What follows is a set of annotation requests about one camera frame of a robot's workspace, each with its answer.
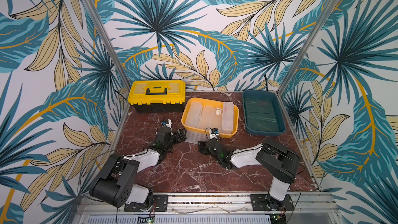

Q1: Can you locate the clear ribbed pencil case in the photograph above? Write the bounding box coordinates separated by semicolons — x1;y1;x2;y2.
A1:
186;130;209;145

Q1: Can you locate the yellow plastic tray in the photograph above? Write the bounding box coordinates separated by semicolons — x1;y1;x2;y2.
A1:
181;97;239;139

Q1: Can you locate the clear pencil case pink inside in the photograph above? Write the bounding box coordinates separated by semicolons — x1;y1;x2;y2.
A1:
221;102;234;134

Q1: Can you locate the yellow black toolbox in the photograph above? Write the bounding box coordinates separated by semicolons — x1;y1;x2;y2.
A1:
127;80;186;113

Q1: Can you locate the teal plastic tray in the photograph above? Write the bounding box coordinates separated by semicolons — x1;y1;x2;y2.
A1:
243;90;286;136

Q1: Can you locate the clear pencil case labelled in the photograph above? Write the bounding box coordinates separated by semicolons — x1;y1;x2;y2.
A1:
211;107;222;132

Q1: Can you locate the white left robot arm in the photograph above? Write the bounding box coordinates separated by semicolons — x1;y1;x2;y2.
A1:
89;125;187;211

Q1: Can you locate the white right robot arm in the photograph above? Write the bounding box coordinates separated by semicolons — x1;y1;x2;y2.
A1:
198;138;302;204

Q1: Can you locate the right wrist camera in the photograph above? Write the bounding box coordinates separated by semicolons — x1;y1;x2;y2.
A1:
206;128;219;141

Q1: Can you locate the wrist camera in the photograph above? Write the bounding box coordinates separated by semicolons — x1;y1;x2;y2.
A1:
161;119;172;129
206;128;219;141

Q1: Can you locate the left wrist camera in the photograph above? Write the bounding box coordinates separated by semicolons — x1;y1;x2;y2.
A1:
161;119;172;129

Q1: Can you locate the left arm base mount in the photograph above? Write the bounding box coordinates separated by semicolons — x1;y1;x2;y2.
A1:
124;194;169;213

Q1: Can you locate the aluminium front rail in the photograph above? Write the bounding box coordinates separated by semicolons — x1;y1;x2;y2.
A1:
73;193;319;224

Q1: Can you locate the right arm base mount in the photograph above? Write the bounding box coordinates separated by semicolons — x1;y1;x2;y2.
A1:
250;194;294;212

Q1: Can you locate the right aluminium frame post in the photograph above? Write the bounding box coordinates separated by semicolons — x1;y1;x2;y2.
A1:
276;0;339;97

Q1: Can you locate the aluminium frame post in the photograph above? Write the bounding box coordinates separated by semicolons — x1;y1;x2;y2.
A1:
276;0;339;97
82;0;131;89

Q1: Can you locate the left aluminium frame post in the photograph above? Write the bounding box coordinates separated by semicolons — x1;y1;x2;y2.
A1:
82;0;131;89

